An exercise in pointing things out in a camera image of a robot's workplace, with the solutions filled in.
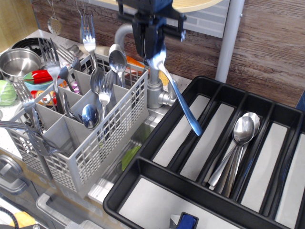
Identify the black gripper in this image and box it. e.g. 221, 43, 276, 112
117, 0, 186, 59

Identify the big steel spoon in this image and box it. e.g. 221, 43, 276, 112
147, 43, 203, 136

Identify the steel spoon rear right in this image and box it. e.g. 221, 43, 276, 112
109, 44, 127, 87

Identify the small dark spoon in basket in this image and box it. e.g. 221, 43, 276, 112
59, 65, 74, 92

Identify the steel spoon front centre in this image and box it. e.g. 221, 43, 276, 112
82, 104, 100, 130

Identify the grey plastic cutlery basket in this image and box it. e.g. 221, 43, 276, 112
9, 63, 148, 197

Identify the top steel spoon in tray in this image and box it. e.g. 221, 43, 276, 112
208, 116, 254, 187

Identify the black cutlery tray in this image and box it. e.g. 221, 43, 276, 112
103, 76, 305, 229

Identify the orange toy carrot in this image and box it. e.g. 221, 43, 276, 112
126, 56, 145, 74

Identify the yellow toy corn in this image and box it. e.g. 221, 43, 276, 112
159, 70, 169, 86

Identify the tall steel fork rear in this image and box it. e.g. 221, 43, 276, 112
81, 15, 98, 68

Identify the grey toy faucet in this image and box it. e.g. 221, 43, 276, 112
114, 23, 177, 108

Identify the steel fork centre compartment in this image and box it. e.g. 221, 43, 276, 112
99, 70, 114, 120

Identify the hanging strainer ladle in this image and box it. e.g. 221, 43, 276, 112
47, 0, 62, 36

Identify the grey metal pole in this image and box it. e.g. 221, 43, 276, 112
215, 0, 245, 83

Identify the steel fork left tall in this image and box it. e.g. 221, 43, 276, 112
38, 38, 64, 114

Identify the black stove burner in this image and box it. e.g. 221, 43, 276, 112
10, 38, 51, 57

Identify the red toy pepper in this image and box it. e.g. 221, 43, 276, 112
23, 70, 52, 85

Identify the green toy in sink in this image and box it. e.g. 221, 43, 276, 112
121, 146, 141, 171

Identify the steel pot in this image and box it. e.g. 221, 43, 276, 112
0, 48, 41, 82

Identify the steel fork far left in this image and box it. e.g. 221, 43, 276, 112
12, 81, 43, 135

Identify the green toy cabbage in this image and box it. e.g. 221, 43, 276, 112
0, 80, 17, 106

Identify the steel fork lying front left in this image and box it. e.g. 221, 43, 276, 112
0, 121, 70, 157

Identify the blue object bottom edge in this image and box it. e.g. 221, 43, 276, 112
169, 212, 199, 229

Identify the yellow toy bottom left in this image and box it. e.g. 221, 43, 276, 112
13, 212, 36, 229

